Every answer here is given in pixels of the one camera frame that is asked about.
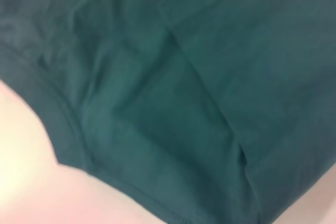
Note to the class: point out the teal blue shirt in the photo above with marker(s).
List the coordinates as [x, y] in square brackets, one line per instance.
[197, 90]

